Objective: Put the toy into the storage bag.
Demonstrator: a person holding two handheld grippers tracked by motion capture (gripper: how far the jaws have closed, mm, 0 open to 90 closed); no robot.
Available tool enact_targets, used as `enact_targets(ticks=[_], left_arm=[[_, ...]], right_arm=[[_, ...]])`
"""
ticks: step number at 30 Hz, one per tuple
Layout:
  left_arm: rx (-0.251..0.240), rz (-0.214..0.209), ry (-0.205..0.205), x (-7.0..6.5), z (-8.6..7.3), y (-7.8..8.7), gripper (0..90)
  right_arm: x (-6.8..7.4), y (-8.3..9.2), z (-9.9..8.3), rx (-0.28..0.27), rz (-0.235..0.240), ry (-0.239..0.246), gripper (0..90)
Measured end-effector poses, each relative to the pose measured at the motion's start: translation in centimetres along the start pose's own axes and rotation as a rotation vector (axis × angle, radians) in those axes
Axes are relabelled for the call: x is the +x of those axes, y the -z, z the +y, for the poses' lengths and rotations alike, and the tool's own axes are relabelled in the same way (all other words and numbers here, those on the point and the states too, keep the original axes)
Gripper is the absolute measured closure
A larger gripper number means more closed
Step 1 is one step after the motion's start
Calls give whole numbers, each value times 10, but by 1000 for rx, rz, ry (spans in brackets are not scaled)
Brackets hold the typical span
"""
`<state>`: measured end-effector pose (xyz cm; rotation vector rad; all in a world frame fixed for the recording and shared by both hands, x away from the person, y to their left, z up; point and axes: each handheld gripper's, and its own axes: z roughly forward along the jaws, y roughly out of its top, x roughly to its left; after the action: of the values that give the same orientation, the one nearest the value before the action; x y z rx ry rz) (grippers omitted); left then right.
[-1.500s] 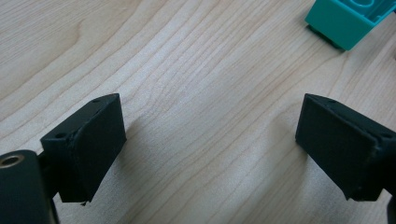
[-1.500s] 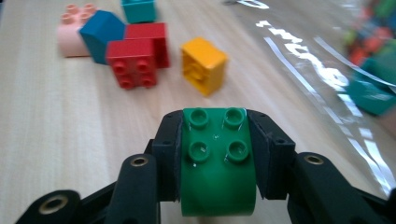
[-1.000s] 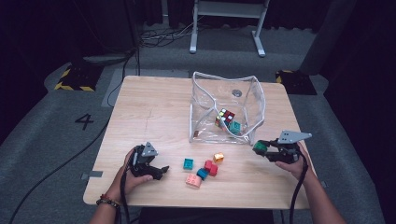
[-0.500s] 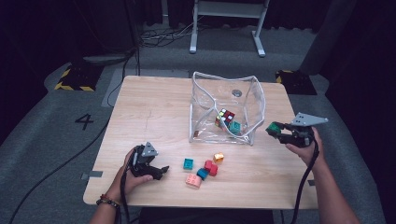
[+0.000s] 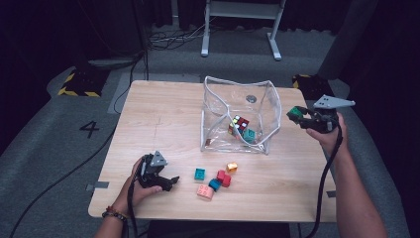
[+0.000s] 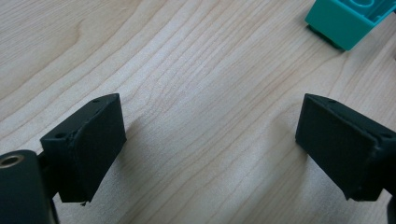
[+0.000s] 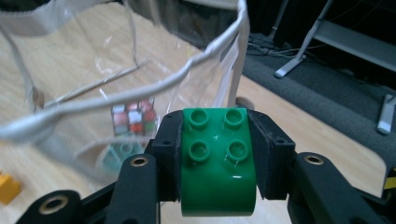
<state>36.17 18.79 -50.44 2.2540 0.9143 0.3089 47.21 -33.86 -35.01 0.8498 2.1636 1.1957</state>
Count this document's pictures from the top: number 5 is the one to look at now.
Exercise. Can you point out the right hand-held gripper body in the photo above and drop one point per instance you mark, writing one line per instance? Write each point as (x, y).
(322, 124)

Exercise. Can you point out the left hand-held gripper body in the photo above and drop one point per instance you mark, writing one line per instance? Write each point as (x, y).
(152, 175)

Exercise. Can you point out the person's dark clothing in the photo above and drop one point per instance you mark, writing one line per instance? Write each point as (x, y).
(218, 230)

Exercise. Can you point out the person's right hand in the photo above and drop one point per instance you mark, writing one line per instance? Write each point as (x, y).
(325, 139)

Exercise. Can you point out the multicoloured puzzle cube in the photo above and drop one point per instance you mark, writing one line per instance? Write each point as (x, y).
(238, 124)

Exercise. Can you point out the orange building block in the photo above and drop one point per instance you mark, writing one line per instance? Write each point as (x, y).
(231, 167)

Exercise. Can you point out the white metal desk frame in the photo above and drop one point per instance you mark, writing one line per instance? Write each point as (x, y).
(242, 10)

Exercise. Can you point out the person's left hand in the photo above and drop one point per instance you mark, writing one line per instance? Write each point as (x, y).
(132, 195)

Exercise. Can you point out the grey table grommet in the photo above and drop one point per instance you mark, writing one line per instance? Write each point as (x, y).
(251, 98)

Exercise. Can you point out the green building block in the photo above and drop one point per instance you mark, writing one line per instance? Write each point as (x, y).
(295, 113)

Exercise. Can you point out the dark grey panel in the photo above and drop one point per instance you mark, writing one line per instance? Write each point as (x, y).
(346, 39)

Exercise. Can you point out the clear plastic bag white trim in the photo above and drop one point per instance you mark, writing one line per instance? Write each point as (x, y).
(218, 109)

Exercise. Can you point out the black yellow striped base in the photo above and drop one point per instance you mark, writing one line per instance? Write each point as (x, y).
(82, 84)
(313, 87)

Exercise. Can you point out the grey tape strip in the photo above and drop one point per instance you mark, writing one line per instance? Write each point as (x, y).
(99, 185)
(330, 194)

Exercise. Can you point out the dark curtain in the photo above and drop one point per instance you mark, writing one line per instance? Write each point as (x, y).
(310, 16)

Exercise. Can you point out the dark equipment stand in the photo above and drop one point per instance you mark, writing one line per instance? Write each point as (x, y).
(115, 33)

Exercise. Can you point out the pink building block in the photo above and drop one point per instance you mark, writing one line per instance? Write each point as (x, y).
(205, 192)

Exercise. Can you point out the blue building block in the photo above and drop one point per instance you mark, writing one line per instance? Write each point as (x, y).
(214, 184)

